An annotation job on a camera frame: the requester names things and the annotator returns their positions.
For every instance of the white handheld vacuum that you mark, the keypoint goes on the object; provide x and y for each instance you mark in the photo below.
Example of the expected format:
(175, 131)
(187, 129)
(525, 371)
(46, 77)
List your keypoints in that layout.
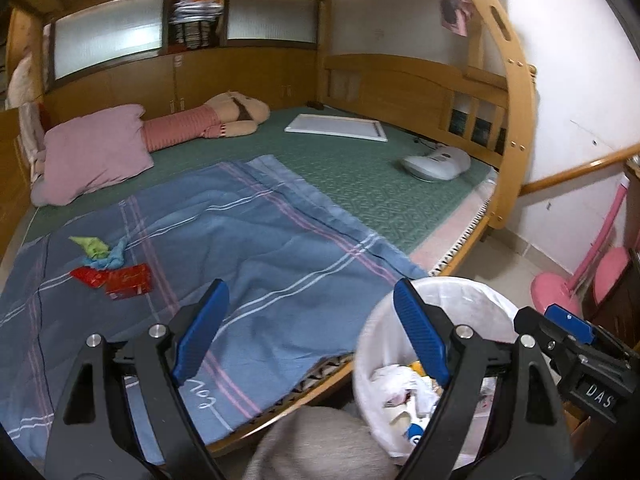
(437, 162)

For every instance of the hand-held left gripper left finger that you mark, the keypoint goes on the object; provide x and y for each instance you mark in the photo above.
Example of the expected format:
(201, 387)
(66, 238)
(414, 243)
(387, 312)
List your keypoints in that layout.
(200, 332)

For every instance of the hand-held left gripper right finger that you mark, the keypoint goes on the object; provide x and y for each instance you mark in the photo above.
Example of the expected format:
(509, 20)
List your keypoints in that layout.
(420, 335)

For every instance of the green quilted mattress mat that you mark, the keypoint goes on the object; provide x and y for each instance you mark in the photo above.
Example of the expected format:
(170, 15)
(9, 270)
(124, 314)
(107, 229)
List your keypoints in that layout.
(350, 180)

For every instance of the red snack packet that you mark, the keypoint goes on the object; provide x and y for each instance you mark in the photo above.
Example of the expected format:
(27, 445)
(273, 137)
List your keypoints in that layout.
(129, 280)

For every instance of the white tissue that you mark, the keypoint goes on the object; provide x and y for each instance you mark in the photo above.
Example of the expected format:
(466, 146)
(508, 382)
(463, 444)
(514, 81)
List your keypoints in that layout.
(400, 382)

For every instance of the white waste bin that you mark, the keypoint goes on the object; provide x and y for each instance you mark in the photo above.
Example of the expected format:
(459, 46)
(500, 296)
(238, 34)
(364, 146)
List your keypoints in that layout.
(465, 305)

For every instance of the white framed board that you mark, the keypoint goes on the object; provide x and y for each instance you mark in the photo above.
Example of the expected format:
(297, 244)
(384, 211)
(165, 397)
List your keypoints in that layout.
(335, 127)

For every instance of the clothes on shelf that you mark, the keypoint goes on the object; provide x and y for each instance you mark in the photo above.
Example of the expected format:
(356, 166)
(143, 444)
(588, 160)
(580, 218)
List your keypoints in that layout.
(195, 17)

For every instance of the pile of clothes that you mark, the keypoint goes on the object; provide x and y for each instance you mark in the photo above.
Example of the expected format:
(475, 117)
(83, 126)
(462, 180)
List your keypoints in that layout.
(30, 130)

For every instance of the white blue-striped paper cup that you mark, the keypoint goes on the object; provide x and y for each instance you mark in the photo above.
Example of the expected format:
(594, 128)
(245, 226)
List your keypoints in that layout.
(414, 430)

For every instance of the green crumpled paper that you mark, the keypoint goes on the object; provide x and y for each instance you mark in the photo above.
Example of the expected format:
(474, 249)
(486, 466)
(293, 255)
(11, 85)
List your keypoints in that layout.
(90, 246)

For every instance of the flat red wrapper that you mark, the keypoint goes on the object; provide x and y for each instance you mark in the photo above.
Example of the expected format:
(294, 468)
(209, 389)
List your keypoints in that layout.
(89, 276)

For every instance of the blue crumpled wrapper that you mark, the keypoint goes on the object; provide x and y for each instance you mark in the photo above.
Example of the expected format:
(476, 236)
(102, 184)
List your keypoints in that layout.
(114, 258)

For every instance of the wooden handrail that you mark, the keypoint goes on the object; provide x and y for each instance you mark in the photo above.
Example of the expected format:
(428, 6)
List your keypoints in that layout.
(575, 172)

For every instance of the striped plush doll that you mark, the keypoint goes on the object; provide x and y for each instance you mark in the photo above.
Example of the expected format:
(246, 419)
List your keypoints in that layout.
(200, 120)

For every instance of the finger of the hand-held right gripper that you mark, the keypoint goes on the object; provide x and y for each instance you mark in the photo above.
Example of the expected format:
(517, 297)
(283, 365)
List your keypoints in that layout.
(567, 320)

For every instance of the dark wooden cabinet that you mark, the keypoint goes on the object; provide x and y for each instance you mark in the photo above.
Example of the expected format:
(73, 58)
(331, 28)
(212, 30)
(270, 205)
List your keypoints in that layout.
(620, 300)

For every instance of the pink pillow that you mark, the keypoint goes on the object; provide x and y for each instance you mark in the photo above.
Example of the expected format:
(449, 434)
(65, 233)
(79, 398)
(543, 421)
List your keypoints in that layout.
(95, 150)

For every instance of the wooden bed frame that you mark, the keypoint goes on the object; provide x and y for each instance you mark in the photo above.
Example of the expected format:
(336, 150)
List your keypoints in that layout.
(390, 85)

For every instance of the grey cloth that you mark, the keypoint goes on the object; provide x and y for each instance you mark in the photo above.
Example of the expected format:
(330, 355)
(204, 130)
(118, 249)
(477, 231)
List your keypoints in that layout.
(315, 442)

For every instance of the frosted glass window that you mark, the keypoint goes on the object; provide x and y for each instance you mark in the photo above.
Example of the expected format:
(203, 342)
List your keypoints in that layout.
(272, 15)
(107, 35)

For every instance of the blue plaid blanket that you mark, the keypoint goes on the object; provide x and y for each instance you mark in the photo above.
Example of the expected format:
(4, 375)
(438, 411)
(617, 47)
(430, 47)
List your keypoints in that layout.
(250, 240)

